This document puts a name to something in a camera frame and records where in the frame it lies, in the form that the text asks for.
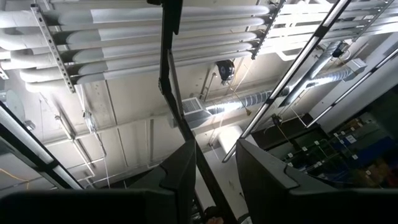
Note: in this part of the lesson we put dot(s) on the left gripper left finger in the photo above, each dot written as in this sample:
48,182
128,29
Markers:
124,207

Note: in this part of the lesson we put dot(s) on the silver round air duct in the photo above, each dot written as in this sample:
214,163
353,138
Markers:
314,73
248,99

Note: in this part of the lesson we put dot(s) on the black overhead camera post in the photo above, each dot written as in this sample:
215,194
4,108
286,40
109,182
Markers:
169,62

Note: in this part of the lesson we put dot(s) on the white insulated ceiling pipe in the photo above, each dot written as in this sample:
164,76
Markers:
140,71
149,45
146,59
155,14
155,29

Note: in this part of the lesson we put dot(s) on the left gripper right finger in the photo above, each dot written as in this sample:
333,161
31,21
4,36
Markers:
311,205

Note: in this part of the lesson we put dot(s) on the round black ceiling fixture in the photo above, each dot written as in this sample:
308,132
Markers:
225,70

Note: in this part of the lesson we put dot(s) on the white pillar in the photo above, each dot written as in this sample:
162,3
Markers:
228,137

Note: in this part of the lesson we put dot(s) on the long ceiling light strip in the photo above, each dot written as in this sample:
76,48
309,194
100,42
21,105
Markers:
351,88
31,146
292,71

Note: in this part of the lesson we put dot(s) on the person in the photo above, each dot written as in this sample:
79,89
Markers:
214,217

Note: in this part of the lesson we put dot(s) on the perforated metal strut channel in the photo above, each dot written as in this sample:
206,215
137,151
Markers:
53,49
267,31

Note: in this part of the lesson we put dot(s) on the white ceiling vent grille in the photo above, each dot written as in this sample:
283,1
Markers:
191,105

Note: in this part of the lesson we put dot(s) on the storage shelves with bins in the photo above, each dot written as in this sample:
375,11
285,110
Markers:
348,149

